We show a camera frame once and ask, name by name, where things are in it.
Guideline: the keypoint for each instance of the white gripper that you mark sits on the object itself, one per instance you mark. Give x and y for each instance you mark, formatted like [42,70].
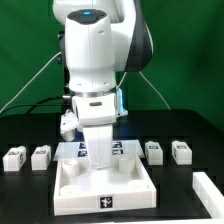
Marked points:
[96,116]

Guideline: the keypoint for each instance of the white square tabletop part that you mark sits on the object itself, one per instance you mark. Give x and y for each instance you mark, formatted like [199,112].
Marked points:
[80,189]

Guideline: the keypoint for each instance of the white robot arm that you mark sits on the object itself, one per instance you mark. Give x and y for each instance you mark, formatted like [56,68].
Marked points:
[101,38]

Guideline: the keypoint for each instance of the white marker sheet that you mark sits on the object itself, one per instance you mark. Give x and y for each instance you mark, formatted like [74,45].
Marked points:
[66,150]

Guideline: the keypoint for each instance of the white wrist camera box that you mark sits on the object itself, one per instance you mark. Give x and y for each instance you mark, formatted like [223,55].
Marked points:
[69,123]

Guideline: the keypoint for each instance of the black camera stand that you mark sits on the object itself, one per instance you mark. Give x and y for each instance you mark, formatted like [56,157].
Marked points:
[62,60]

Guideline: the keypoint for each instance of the white obstacle rail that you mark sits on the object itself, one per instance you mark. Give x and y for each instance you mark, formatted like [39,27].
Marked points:
[209,195]

